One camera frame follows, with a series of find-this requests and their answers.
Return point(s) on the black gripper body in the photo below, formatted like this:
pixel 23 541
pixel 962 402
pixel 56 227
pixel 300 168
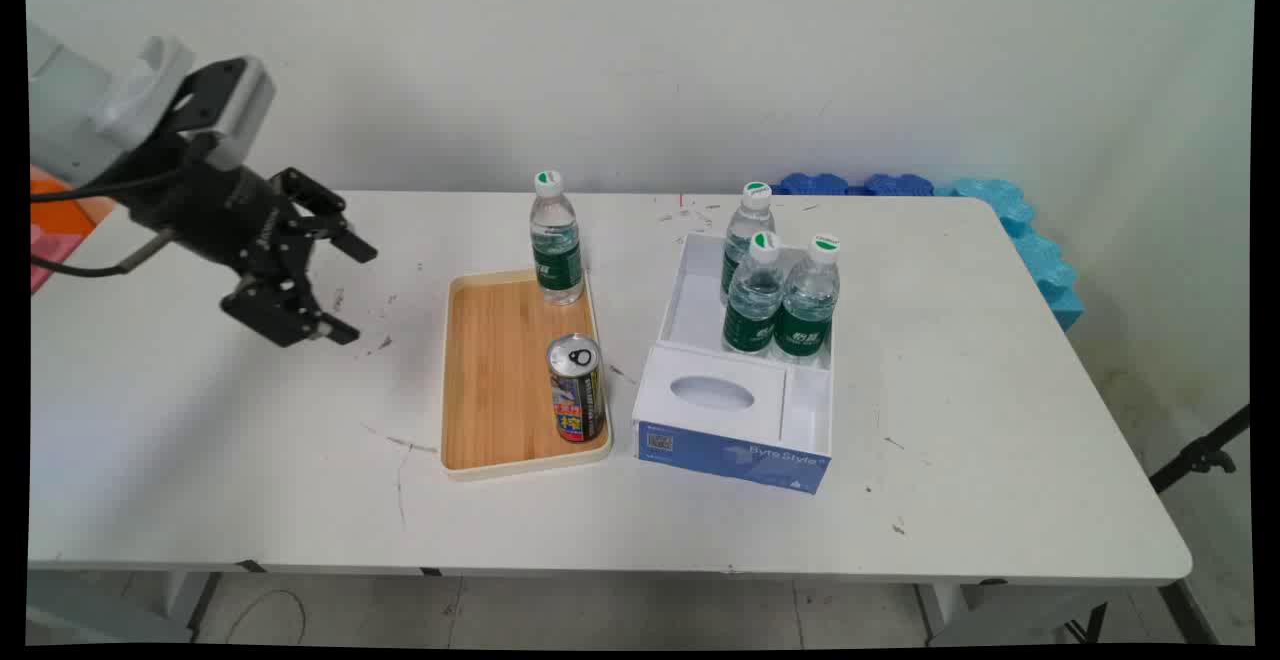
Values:
pixel 215 210

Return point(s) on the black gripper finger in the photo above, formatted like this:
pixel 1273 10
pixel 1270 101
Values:
pixel 320 215
pixel 285 315

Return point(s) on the green label water bottle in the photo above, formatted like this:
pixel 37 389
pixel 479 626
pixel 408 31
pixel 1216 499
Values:
pixel 745 230
pixel 556 250
pixel 806 310
pixel 752 305

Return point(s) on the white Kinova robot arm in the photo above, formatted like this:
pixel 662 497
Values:
pixel 70 110

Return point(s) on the orange box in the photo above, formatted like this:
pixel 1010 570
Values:
pixel 60 212

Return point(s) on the pink box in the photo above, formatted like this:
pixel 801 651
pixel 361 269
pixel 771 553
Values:
pixel 45 252

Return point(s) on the bamboo wooden tray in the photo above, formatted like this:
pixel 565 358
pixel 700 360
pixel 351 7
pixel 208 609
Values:
pixel 500 380

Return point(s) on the black silver drink can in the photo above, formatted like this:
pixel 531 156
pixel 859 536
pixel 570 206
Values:
pixel 576 390

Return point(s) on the grey table leg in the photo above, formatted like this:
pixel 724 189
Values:
pixel 190 605

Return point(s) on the blue white cardboard box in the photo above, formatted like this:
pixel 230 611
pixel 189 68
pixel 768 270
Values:
pixel 735 420

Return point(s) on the light blue foam mat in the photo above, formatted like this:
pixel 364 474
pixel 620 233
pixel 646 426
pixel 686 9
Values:
pixel 1035 245

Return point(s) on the black tripod stand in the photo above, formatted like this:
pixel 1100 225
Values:
pixel 1200 455

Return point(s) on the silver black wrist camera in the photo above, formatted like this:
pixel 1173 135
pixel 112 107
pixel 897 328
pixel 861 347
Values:
pixel 225 105

